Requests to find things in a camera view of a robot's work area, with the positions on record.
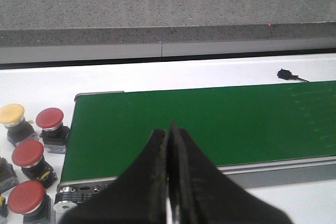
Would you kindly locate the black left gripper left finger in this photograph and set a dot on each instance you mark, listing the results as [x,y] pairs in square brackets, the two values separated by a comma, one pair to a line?
[138,195]

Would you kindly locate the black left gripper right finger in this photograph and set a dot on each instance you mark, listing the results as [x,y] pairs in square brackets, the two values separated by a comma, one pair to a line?
[200,193]

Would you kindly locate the green conveyor belt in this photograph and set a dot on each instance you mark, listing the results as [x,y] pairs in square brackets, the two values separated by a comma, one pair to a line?
[231,125]

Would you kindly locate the silver conveyor end roller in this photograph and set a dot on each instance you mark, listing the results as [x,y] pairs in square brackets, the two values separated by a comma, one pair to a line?
[65,199]

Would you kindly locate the red mushroom push button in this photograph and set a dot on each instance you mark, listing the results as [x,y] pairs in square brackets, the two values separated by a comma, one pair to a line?
[29,156]
[30,200]
[53,132]

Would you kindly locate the dark push button base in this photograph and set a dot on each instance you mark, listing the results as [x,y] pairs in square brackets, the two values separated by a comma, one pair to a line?
[8,177]

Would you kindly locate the yellow blue button part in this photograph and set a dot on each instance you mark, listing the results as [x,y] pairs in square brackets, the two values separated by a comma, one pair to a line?
[3,207]

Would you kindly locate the yellow mushroom push button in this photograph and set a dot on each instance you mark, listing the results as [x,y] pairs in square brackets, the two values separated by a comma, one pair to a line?
[18,129]

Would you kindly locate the grey speckled stone counter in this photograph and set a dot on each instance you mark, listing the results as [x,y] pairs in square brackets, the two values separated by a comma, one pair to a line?
[77,32]

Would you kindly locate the aluminium conveyor frame rail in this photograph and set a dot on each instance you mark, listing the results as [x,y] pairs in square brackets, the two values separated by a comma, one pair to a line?
[253,175]

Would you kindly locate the black sensor with cable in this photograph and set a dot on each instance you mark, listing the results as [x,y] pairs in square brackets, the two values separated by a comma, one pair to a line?
[287,75]

